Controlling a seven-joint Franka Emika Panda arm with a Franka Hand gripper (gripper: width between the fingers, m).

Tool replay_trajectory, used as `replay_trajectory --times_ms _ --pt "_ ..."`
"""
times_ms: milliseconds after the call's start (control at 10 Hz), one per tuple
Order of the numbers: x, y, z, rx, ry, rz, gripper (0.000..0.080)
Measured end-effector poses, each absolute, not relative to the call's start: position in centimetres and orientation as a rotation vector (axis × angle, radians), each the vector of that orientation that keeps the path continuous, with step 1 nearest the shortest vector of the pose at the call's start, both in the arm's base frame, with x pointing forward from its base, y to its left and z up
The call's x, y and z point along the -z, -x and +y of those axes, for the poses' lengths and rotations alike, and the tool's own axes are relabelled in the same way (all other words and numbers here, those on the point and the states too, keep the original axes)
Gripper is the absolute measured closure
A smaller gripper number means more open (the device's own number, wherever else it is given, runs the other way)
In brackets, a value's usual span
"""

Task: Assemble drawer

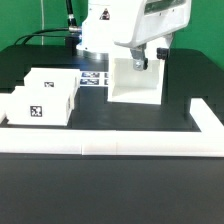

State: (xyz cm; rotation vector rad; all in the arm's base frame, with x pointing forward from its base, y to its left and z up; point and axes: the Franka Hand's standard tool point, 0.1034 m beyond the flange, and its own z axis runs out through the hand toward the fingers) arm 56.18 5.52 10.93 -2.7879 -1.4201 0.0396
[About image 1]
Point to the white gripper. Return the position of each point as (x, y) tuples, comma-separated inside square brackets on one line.
[(136, 22)]

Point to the white drawer cabinet frame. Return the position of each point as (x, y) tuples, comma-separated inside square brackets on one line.
[(130, 86)]

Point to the white drawer box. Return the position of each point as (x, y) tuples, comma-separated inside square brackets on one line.
[(39, 106), (66, 79)]

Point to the white front drawer box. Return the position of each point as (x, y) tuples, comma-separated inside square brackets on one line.
[(39, 106)]

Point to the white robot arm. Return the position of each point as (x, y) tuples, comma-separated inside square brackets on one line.
[(96, 39)]

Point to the white fiducial marker sheet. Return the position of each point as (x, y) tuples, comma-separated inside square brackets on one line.
[(94, 78)]

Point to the white U-shaped border fence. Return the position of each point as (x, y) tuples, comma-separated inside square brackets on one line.
[(208, 141)]

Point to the black cable connector block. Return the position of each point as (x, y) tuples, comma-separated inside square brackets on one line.
[(71, 43)]

